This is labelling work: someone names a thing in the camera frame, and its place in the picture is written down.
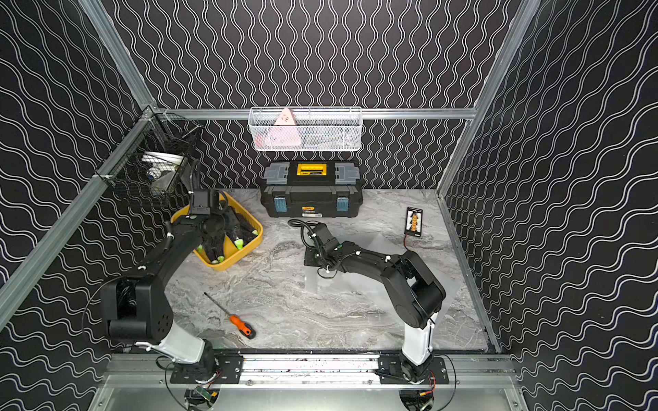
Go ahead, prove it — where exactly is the black phone with orange screen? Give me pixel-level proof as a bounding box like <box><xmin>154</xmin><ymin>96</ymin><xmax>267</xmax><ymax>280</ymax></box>
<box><xmin>404</xmin><ymin>207</ymin><xmax>423</xmax><ymax>237</ymax></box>

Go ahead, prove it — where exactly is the white wire wall basket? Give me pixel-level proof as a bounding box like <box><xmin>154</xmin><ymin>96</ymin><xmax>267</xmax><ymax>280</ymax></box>
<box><xmin>248</xmin><ymin>106</ymin><xmax>363</xmax><ymax>152</ymax></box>

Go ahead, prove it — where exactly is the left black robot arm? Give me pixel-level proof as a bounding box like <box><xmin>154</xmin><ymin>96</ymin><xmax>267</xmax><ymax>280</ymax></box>
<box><xmin>99</xmin><ymin>189</ymin><xmax>229</xmax><ymax>378</ymax></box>

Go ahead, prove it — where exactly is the clear zip-top bag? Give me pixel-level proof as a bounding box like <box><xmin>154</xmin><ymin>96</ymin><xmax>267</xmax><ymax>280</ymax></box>
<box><xmin>303</xmin><ymin>232</ymin><xmax>474</xmax><ymax>320</ymax></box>

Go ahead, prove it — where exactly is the black wire corner basket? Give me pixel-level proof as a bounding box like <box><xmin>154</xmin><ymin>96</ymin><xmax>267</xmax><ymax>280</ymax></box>
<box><xmin>99</xmin><ymin>109</ymin><xmax>202</xmax><ymax>207</ymax></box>

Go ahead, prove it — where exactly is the yellow plastic tray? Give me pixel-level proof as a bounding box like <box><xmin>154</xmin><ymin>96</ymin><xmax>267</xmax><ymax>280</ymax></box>
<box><xmin>193</xmin><ymin>194</ymin><xmax>264</xmax><ymax>272</ymax></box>

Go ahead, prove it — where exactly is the black yellow toolbox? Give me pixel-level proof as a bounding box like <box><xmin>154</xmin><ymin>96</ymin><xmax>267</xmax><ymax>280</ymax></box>
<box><xmin>260</xmin><ymin>161</ymin><xmax>364</xmax><ymax>217</ymax></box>

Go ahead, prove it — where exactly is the pink triangular card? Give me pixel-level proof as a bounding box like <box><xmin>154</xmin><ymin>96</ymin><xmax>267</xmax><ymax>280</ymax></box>
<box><xmin>264</xmin><ymin>107</ymin><xmax>303</xmax><ymax>149</ymax></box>

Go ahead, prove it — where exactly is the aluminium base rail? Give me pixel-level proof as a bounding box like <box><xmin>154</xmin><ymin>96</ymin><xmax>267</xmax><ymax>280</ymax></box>
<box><xmin>102</xmin><ymin>351</ymin><xmax>515</xmax><ymax>389</ymax></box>

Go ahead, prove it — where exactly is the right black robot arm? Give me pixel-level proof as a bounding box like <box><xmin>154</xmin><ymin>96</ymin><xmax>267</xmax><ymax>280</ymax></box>
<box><xmin>288</xmin><ymin>219</ymin><xmax>447</xmax><ymax>384</ymax></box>

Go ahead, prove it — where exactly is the white tape roll in basket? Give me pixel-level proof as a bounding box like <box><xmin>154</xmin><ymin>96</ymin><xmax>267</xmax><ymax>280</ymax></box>
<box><xmin>142</xmin><ymin>152</ymin><xmax>184</xmax><ymax>179</ymax></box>

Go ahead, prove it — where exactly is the orange handled screwdriver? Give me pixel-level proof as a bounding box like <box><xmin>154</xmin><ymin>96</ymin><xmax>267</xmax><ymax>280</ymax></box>
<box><xmin>203</xmin><ymin>292</ymin><xmax>256</xmax><ymax>339</ymax></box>

